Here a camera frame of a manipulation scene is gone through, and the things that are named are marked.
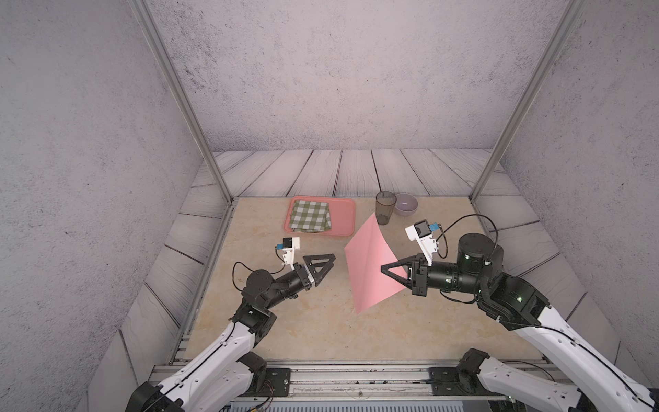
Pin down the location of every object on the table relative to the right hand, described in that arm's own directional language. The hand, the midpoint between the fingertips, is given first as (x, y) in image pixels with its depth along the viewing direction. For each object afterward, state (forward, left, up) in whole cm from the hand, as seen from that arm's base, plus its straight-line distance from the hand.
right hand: (386, 272), depth 56 cm
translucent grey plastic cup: (+44, -7, -24) cm, 51 cm away
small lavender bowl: (+52, -18, -33) cm, 65 cm away
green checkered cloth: (+46, +24, -34) cm, 62 cm away
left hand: (+5, +11, -7) cm, 14 cm away
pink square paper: (+6, +4, -2) cm, 8 cm away
